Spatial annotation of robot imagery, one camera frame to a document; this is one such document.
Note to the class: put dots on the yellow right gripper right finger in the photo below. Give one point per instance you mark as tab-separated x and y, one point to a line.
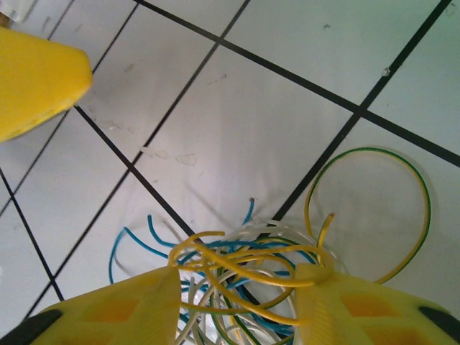
359	316

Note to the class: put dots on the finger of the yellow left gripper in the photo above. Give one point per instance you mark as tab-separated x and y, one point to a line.
36	79

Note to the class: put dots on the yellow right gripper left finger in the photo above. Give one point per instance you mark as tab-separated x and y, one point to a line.
118	316

